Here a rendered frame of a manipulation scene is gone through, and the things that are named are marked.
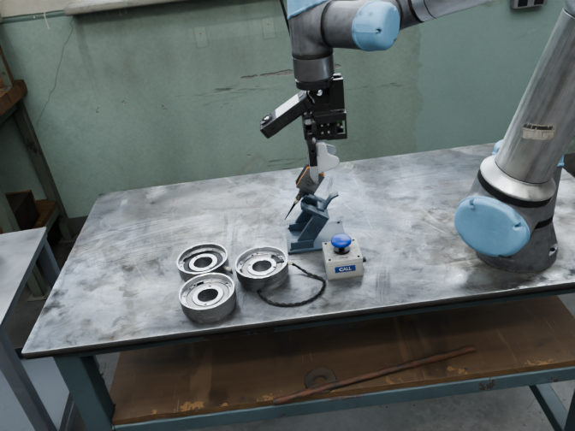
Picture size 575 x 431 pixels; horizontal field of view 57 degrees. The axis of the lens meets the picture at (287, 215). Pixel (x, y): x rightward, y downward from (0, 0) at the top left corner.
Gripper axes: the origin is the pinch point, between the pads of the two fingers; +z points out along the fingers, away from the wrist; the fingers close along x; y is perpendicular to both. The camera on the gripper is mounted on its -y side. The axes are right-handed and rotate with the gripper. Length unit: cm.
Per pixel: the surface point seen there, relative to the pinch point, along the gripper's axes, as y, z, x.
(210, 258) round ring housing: -23.1, 13.1, -6.8
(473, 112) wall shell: 90, 54, 151
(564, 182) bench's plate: 59, 15, 11
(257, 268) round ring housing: -13.4, 14.4, -10.4
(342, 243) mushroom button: 3.9, 8.3, -13.6
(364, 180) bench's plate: 14.4, 15.6, 23.2
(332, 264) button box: 1.5, 11.7, -15.5
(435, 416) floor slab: 32, 96, 11
